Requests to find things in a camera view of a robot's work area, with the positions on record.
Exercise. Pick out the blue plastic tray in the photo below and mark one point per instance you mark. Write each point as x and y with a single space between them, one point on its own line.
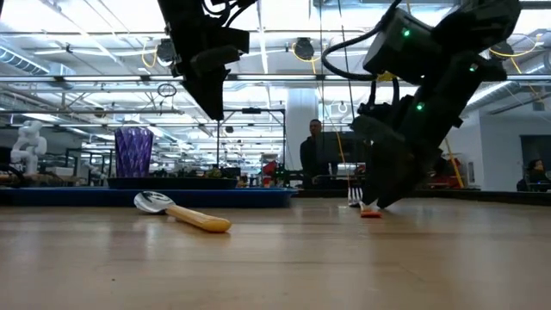
86 197

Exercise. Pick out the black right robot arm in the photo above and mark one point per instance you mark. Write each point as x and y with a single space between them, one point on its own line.
456 64

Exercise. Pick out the person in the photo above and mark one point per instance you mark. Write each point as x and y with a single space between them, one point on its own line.
535 174
311 155

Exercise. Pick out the white round column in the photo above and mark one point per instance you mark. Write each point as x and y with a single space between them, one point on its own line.
301 125

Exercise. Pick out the dark monitor screen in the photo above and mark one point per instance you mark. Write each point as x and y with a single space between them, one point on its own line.
344 146

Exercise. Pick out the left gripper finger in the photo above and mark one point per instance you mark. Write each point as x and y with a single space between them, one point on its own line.
208 99

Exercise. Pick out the purple ribbed plastic cup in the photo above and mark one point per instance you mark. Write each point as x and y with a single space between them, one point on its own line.
133 153

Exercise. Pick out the yellow leaning pole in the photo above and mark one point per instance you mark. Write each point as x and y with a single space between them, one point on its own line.
454 163

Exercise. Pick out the black metal rig frame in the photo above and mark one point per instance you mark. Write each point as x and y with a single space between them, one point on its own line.
251 111

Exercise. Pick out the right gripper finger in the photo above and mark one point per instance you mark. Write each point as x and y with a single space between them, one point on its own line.
370 189
398 189

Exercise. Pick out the white humanoid robot figure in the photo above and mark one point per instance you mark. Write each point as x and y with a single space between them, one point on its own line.
29 148

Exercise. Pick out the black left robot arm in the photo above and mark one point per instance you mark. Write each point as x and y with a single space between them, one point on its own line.
193 13

